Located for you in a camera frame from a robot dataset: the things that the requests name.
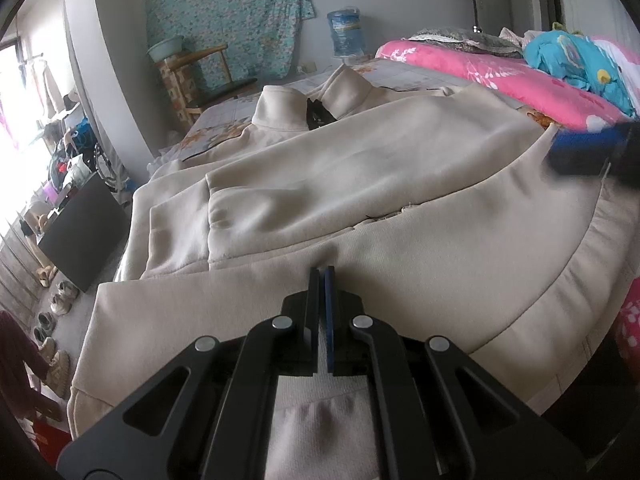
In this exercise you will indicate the pile of household clutter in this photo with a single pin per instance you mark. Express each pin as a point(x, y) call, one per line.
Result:
point(75, 145)

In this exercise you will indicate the grey lace pillow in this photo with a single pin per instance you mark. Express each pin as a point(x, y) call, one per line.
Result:
point(460, 39)

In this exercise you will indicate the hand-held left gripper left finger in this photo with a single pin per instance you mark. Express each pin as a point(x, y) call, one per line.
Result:
point(314, 320)

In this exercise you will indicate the maroon garment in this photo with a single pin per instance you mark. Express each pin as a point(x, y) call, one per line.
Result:
point(17, 365)

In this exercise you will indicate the hanging clothes by window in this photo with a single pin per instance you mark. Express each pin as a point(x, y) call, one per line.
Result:
point(42, 82)

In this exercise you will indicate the wooden armchair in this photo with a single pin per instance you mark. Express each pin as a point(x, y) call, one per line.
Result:
point(200, 80)

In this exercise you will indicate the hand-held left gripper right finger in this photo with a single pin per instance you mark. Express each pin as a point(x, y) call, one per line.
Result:
point(329, 320)

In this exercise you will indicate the red floor mat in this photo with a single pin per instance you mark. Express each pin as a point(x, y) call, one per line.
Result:
point(45, 435)

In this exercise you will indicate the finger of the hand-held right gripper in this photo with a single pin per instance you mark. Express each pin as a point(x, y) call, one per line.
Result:
point(585, 152)

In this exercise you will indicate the beige zip jacket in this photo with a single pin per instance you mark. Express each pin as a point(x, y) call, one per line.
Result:
point(400, 210)

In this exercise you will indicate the blue cartoon blanket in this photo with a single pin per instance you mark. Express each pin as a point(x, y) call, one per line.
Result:
point(580, 60)

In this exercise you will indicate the teal plastic basin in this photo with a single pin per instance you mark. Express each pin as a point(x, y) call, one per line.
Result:
point(165, 49)

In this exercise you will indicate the white wall socket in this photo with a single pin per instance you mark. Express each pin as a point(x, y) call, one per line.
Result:
point(310, 67)

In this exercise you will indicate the blue water jug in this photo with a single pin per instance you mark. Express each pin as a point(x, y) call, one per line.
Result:
point(345, 30)

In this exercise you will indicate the teal floral wall cloth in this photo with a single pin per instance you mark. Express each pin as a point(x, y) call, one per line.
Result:
point(225, 15)

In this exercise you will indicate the black cabinet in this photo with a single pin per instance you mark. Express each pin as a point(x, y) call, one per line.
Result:
point(82, 230)

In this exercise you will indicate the row of shoes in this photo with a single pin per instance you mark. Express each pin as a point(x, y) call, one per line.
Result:
point(52, 320)

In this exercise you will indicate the grey floral bed sheet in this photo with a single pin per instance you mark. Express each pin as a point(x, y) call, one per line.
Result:
point(220, 127)

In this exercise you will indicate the pink floral quilt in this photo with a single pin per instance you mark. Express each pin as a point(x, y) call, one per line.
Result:
point(475, 67)

